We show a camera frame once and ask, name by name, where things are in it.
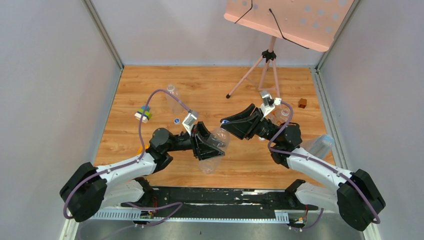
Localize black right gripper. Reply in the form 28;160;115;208
219;104;280;146

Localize clear bottle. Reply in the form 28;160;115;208
166;83;184;115
199;127;231;174

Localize orange label plastic bottle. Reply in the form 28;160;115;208
266;105;291;126

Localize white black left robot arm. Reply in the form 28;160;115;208
59;121;228;223

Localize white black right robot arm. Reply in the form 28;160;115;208
221;104;386;232

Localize small brown cube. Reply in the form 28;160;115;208
298;98;308;109

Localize yellow triangular toy block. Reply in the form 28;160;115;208
137;144;149;155

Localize stacked toy building blocks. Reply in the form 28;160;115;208
134;105;153;123

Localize pink music stand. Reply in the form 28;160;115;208
222;0;356;99

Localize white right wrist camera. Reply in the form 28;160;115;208
259;90;282;118

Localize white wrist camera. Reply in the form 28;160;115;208
259;90;282;118
182;110;199;135

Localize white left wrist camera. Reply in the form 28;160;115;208
182;110;199;135

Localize black metal base rail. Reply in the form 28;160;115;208
67;185;372;224

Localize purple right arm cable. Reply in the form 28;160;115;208
266;100;382;232

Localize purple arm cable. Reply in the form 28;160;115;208
266;100;382;232
62;89;193;221

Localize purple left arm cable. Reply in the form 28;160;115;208
62;89;193;221

